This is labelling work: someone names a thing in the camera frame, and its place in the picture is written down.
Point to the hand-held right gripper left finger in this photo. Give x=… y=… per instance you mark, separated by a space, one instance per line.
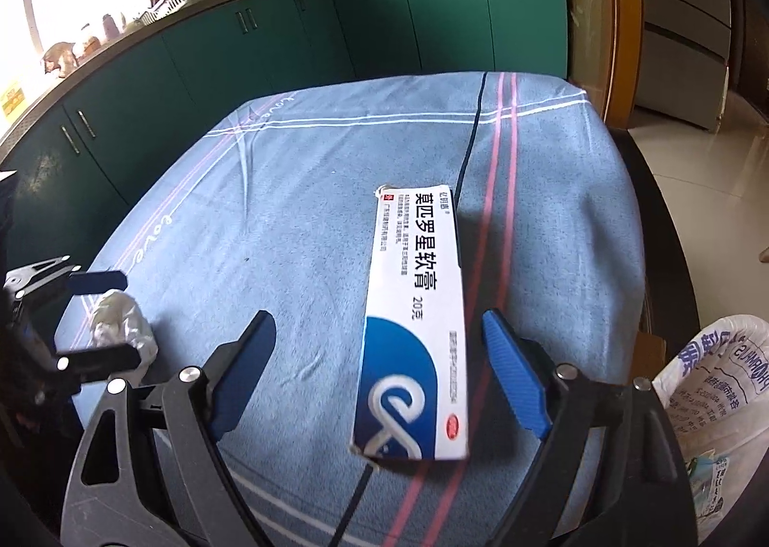
x=240 y=379

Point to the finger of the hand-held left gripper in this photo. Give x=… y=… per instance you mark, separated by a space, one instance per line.
x=96 y=281
x=96 y=359

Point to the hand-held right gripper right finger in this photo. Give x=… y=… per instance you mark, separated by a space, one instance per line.
x=516 y=373

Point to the white plastic wrapper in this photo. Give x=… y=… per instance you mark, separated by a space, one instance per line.
x=117 y=321

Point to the blue white medicine box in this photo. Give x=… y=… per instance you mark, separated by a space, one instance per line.
x=414 y=282

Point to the white printed trash bag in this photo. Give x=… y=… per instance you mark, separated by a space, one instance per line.
x=721 y=379

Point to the blue striped tablecloth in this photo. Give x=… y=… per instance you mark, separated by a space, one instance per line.
x=300 y=192

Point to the yellow label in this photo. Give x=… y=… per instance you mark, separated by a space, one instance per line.
x=11 y=99

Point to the brown figurine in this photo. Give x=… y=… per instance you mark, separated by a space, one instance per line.
x=59 y=59

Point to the green kitchen cabinets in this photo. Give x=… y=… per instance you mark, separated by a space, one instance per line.
x=420 y=18

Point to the silver refrigerator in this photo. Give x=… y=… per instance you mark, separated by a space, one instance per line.
x=679 y=24

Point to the wooden door frame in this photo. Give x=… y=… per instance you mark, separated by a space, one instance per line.
x=616 y=24

